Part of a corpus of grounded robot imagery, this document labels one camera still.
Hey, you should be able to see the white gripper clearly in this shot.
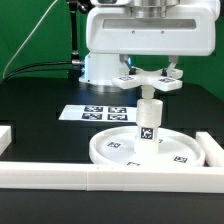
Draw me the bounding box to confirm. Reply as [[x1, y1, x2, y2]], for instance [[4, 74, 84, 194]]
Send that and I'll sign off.
[[86, 4, 220, 77]]

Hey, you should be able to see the white cross-shaped table base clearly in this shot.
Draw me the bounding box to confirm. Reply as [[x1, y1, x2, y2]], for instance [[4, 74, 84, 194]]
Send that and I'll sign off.
[[112, 69, 183, 99]]

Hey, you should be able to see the white round table top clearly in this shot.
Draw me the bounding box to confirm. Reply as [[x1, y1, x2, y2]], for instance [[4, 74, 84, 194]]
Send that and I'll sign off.
[[89, 126, 205, 167]]

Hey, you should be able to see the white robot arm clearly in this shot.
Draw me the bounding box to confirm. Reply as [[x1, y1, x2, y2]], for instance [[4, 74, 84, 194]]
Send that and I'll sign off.
[[80, 0, 221, 86]]

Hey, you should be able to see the white marker sheet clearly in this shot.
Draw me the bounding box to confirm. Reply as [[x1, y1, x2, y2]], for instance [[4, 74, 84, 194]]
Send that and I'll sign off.
[[59, 105, 137, 122]]

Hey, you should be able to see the white right fence bar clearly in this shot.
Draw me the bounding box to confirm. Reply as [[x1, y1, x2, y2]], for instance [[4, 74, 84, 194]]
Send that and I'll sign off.
[[196, 132, 224, 167]]

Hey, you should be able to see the white fence bar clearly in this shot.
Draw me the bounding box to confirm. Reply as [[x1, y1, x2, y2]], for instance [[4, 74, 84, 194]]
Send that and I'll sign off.
[[0, 162, 224, 193], [196, 132, 224, 167]]

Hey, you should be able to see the white left fence block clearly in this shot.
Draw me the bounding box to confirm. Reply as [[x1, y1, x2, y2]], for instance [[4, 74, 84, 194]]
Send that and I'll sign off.
[[0, 126, 12, 156]]

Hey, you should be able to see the white front fence bar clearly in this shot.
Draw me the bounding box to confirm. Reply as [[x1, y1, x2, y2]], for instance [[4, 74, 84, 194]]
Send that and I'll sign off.
[[0, 162, 224, 193]]

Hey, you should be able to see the grey cable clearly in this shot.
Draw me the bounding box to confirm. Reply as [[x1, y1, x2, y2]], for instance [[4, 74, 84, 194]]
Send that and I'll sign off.
[[1, 0, 58, 80]]

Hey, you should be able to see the black cable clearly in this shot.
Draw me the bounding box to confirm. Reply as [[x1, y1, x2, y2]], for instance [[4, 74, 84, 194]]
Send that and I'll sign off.
[[0, 60, 81, 84]]

